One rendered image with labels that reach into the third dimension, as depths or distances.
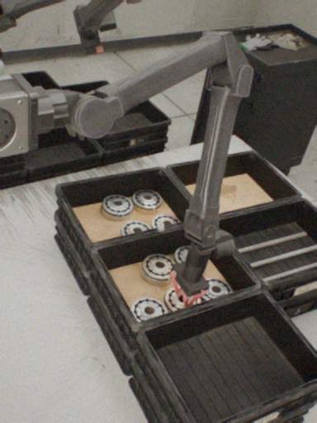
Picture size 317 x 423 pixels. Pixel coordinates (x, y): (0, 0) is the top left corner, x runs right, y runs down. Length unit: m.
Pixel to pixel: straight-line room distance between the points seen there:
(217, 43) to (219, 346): 0.77
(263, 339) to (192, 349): 0.21
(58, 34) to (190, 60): 3.54
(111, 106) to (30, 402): 0.80
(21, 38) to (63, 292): 3.13
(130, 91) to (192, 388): 0.73
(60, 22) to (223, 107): 3.47
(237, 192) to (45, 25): 2.93
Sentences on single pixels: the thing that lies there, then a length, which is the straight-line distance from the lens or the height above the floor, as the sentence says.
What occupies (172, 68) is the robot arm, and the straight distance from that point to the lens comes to 1.16.
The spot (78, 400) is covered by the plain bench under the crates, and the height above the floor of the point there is 0.70.
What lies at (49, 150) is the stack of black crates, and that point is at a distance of 2.86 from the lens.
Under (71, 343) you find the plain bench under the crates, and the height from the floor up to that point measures 0.70.
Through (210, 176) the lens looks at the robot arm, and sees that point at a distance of 1.29.
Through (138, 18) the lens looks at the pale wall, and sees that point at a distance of 5.02.
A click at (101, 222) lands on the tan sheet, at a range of 1.75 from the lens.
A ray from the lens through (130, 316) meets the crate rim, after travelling 1.36.
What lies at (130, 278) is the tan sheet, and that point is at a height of 0.83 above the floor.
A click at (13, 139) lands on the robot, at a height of 1.42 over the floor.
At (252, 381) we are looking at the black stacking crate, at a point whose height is 0.83.
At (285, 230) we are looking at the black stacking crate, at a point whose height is 0.83.
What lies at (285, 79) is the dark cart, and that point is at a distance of 3.07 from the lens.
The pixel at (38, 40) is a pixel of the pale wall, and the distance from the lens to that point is 4.63.
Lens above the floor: 1.98
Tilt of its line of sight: 39 degrees down
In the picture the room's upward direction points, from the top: 11 degrees clockwise
